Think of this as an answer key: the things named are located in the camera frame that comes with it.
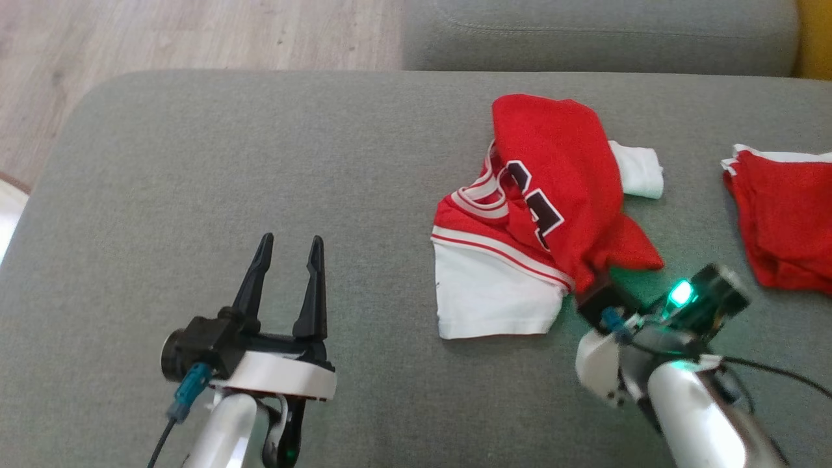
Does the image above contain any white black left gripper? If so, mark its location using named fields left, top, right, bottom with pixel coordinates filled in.
left=211, top=232, right=337, bottom=401

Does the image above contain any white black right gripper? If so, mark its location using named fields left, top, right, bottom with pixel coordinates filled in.
left=575, top=263, right=749, bottom=408

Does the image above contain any red jersey with white sleeves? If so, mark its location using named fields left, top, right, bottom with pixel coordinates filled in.
left=431, top=93, right=665, bottom=340

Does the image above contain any red garment with white trim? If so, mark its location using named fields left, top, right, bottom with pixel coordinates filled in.
left=720, top=144, right=832, bottom=294

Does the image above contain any grey sofa cushion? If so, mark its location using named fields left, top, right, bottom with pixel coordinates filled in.
left=402, top=0, right=832, bottom=79

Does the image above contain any left cable with blue connector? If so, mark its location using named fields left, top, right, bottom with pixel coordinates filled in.
left=146, top=363, right=214, bottom=468

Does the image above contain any cable with blue connector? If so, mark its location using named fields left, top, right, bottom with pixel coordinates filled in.
left=601, top=307, right=832, bottom=417
left=146, top=363, right=214, bottom=468

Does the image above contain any right cable with blue connector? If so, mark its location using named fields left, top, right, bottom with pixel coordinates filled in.
left=601, top=307, right=832, bottom=417

